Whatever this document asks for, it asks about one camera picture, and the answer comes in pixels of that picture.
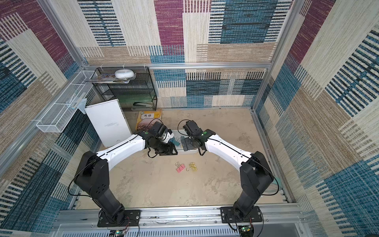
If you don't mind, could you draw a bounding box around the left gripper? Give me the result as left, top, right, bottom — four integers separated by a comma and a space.
151, 138, 179, 155

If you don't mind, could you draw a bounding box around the white plastic storage box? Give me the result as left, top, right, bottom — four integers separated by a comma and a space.
170, 129, 198, 155

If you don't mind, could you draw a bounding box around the pink binder clip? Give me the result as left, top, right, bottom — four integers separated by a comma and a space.
175, 162, 186, 173

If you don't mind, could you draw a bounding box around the blue binder clip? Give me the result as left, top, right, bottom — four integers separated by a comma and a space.
170, 139, 180, 147

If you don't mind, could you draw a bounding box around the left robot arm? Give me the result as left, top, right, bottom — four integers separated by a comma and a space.
73, 121, 178, 227

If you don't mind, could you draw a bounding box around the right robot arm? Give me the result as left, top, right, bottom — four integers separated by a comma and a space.
183, 119, 276, 221

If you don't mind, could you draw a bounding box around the English textbook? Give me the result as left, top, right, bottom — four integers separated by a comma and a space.
136, 110, 161, 131

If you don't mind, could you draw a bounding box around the black stapler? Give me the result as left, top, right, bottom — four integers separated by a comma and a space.
133, 102, 153, 108

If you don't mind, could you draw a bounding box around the white book on stand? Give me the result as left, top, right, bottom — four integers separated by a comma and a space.
85, 99, 132, 148

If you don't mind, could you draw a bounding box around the black mesh shelf rack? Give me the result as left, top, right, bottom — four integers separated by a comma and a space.
92, 66, 158, 111

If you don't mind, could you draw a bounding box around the white round device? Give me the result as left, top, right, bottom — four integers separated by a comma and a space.
114, 69, 135, 80

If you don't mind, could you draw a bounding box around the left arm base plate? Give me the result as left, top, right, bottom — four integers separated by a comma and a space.
97, 209, 141, 228

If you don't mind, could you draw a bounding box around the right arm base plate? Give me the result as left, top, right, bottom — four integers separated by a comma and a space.
220, 206, 263, 224

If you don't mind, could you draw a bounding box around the white wire wall basket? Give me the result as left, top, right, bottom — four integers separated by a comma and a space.
36, 70, 94, 133

